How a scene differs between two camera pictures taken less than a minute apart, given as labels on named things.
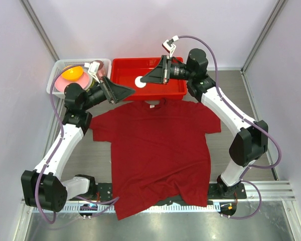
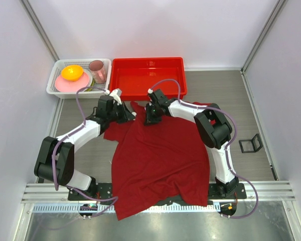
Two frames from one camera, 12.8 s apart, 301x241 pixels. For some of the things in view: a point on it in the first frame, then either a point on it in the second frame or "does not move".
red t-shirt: (161, 152) does not move
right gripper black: (160, 74) → (149, 119)
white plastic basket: (62, 63) does not move
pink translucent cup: (101, 71) does not move
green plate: (91, 86) does not move
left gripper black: (116, 93) → (126, 115)
